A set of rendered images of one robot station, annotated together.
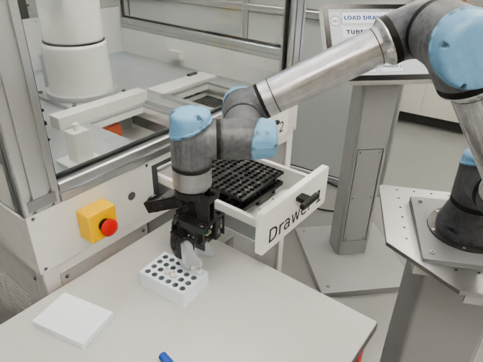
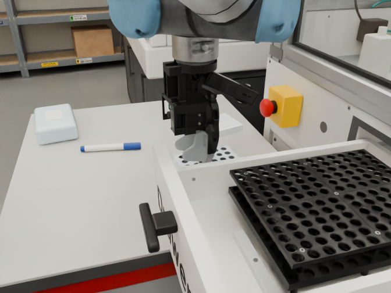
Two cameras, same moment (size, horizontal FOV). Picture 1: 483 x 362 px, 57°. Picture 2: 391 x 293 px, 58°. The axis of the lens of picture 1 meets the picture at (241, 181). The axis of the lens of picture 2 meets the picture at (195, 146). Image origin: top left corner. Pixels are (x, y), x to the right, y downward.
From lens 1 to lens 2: 1.16 m
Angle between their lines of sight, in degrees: 102
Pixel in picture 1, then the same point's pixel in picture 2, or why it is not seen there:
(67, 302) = (230, 124)
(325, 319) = (46, 244)
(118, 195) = (314, 110)
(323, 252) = not seen: outside the picture
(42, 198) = (276, 48)
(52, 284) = (266, 129)
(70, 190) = (288, 60)
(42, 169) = not seen: hidden behind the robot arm
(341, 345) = (13, 235)
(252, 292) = not seen: hidden behind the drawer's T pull
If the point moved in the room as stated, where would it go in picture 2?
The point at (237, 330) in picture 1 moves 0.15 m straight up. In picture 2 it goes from (116, 185) to (107, 116)
